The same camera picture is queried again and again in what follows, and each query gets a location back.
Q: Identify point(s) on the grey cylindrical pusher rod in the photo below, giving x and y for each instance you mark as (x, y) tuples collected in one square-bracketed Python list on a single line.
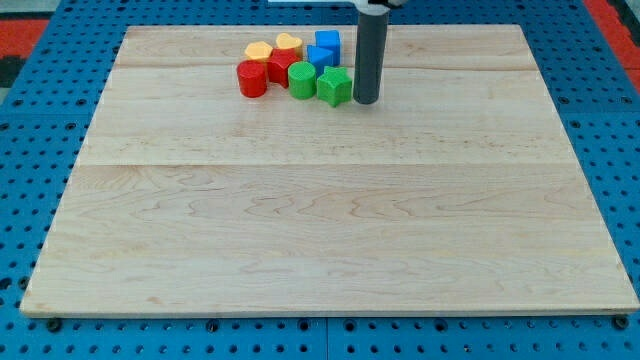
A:
[(369, 57)]

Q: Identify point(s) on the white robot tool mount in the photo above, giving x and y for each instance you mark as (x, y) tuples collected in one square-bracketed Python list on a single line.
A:
[(363, 6)]

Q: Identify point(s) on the green star block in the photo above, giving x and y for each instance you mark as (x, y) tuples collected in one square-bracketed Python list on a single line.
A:
[(334, 86)]

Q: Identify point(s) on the red star block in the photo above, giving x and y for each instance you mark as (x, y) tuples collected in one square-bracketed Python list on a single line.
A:
[(278, 65)]

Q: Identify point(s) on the blue cube block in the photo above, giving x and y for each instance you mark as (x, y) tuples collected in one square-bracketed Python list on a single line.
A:
[(330, 40)]

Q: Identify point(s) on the blue triangle block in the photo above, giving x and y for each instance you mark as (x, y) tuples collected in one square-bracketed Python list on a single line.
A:
[(320, 58)]

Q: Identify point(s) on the green cylinder block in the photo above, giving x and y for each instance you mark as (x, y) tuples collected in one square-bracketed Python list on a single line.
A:
[(302, 80)]

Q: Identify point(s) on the yellow heart block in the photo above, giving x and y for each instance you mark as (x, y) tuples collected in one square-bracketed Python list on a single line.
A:
[(286, 41)]

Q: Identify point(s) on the yellow pentagon block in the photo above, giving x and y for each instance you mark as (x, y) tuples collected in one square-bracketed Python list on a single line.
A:
[(259, 51)]

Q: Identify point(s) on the red cylinder block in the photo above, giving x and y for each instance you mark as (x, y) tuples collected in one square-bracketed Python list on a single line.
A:
[(252, 78)]

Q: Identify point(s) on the light wooden board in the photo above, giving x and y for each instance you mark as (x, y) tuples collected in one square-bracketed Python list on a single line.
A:
[(457, 193)]

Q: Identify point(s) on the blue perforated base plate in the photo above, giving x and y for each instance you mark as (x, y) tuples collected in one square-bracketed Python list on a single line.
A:
[(48, 109)]

